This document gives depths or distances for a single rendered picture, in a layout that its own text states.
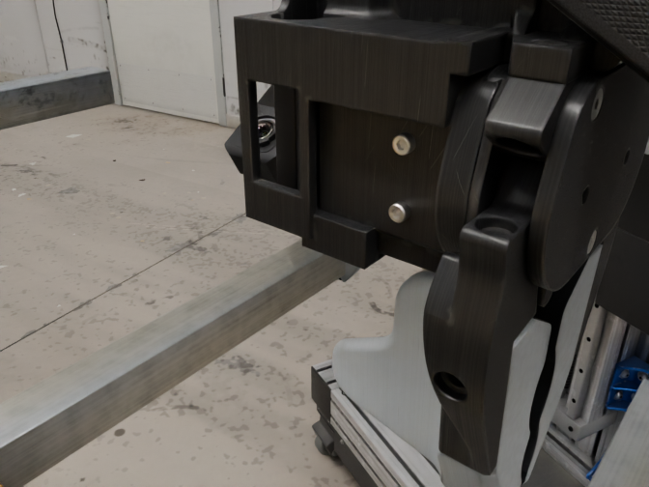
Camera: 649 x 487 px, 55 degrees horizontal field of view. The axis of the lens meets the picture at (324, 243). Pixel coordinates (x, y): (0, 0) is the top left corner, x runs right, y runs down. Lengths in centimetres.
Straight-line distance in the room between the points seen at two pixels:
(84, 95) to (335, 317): 143
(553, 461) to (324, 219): 113
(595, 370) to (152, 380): 80
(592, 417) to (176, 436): 93
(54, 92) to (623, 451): 49
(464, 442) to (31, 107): 48
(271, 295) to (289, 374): 128
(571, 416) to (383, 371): 94
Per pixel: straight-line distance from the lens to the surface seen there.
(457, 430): 16
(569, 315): 18
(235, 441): 153
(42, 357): 193
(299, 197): 15
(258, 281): 42
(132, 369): 36
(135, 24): 416
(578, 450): 127
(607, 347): 103
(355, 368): 19
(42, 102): 57
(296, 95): 16
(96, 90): 60
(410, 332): 17
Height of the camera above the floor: 108
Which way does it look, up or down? 27 degrees down
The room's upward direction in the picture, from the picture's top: straight up
